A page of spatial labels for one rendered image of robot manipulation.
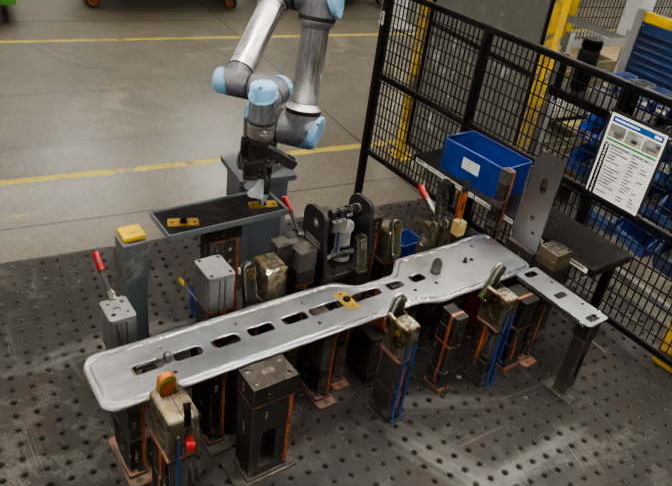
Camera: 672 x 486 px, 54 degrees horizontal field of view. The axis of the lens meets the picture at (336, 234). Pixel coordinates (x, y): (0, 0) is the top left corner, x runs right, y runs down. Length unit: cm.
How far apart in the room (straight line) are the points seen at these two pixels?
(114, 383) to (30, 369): 55
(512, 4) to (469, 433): 276
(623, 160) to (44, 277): 198
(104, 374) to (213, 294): 34
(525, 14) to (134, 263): 286
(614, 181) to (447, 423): 100
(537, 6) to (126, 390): 312
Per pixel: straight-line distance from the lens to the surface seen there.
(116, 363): 168
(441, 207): 218
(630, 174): 240
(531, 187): 228
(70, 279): 246
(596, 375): 241
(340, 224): 194
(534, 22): 403
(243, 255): 241
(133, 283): 190
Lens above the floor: 214
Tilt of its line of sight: 32 degrees down
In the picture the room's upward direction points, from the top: 8 degrees clockwise
